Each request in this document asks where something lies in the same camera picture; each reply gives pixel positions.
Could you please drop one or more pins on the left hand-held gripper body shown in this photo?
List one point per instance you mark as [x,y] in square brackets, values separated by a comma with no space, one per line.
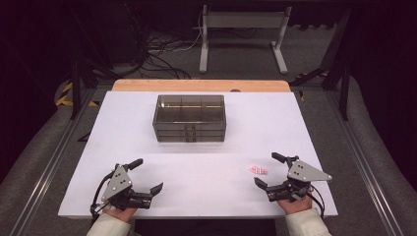
[116,185]

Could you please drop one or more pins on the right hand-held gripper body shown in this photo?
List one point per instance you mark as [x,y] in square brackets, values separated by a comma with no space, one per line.
[305,173]

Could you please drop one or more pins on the small red and white packet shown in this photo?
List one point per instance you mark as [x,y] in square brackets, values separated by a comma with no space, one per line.
[259,170]

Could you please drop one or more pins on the clear grey drawer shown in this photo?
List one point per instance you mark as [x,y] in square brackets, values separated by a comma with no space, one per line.
[170,139]

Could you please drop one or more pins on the clear grey drawer box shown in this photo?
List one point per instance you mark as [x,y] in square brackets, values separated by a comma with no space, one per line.
[188,113]

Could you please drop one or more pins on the person's left hand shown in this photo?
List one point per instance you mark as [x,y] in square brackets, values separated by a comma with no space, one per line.
[119,214]

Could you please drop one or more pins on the person's right hand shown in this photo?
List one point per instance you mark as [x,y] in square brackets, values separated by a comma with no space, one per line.
[296,206]

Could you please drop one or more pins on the white board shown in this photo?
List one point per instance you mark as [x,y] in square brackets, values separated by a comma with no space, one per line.
[203,183]

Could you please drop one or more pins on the dark round table grommet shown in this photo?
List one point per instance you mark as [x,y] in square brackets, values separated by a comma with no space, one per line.
[235,90]

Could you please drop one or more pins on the wooden table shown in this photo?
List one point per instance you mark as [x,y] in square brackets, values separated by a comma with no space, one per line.
[164,86]

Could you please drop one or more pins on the black metal stand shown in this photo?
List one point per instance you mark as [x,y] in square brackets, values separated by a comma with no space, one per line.
[76,91]
[343,95]

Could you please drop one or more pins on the yellow and black hazard tape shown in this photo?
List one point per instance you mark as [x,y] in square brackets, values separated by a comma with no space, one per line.
[64,98]
[308,74]

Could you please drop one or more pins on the grey metal stand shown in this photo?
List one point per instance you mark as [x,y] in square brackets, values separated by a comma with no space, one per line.
[244,19]

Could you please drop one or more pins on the aluminium rail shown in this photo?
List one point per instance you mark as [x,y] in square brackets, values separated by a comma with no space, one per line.
[367,170]
[49,170]

